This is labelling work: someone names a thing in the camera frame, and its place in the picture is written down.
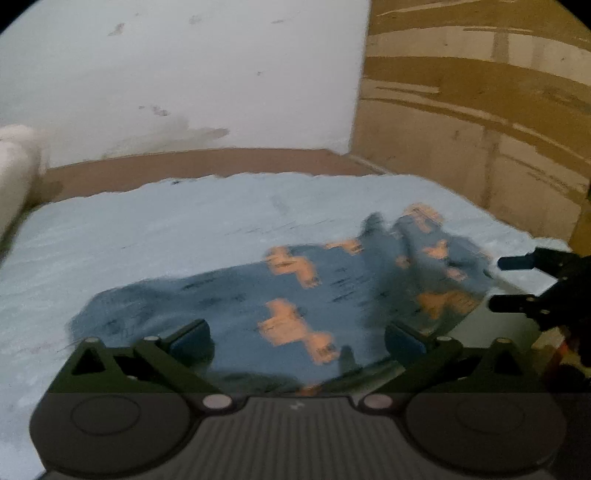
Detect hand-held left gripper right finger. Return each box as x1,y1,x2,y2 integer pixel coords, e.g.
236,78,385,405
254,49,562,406
358,322,544,409

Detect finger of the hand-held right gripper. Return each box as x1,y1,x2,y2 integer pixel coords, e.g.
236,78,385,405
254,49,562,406
488,294,557,331
497,247,573,279

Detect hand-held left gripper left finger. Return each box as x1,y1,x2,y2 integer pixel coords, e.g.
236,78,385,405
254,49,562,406
55,319,242,409

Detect blue pants with orange print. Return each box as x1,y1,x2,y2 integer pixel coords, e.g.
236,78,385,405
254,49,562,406
68,202,493,398

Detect light blue deer-print blanket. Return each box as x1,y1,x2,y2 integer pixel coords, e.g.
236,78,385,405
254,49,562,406
0,172,574,480

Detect plywood panel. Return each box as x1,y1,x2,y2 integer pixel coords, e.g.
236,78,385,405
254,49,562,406
350,0,591,256

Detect cream rolled pillow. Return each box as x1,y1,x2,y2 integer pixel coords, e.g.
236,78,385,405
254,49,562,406
0,124,49,246

